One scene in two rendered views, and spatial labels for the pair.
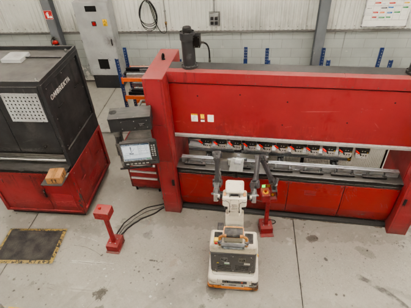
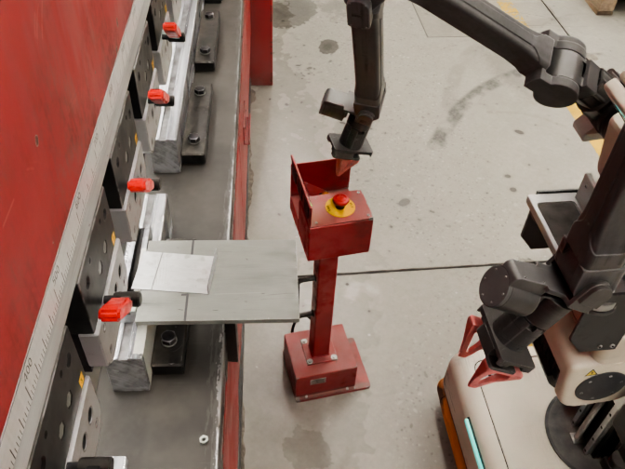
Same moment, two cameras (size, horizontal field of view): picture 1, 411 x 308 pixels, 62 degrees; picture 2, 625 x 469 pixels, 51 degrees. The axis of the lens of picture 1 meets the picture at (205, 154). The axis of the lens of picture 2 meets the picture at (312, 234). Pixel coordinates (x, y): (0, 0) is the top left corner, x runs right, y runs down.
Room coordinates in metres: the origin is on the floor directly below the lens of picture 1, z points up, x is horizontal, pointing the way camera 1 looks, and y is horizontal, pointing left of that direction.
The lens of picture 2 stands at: (3.55, 0.33, 1.85)
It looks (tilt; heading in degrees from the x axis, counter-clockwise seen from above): 45 degrees down; 253
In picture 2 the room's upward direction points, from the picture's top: 3 degrees clockwise
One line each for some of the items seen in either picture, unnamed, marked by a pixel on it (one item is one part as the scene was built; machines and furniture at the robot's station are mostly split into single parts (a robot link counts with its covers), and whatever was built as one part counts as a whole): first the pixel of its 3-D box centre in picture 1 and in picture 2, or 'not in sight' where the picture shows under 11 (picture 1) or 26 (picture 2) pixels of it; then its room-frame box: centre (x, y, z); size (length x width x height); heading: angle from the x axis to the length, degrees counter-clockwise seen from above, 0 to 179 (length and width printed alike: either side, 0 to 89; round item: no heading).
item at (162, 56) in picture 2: (266, 145); (140, 28); (3.55, -0.81, 1.26); 0.15 x 0.09 x 0.17; 78
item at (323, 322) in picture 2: (266, 211); (323, 296); (3.16, -0.81, 0.39); 0.05 x 0.05 x 0.54; 89
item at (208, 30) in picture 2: (311, 172); (207, 39); (3.36, -1.42, 0.89); 0.30 x 0.05 x 0.03; 78
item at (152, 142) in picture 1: (140, 151); not in sight; (3.38, 0.82, 1.42); 0.45 x 0.12 x 0.36; 92
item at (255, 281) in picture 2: (236, 165); (220, 279); (3.48, -0.41, 1.00); 0.26 x 0.18 x 0.01; 168
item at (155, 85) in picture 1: (171, 137); not in sight; (4.00, 0.47, 1.15); 0.85 x 0.25 x 2.30; 168
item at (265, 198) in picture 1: (268, 192); (330, 203); (3.16, -0.81, 0.75); 0.20 x 0.16 x 0.18; 89
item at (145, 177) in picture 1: (147, 161); not in sight; (4.28, 0.95, 0.50); 0.50 x 0.50 x 1.00; 78
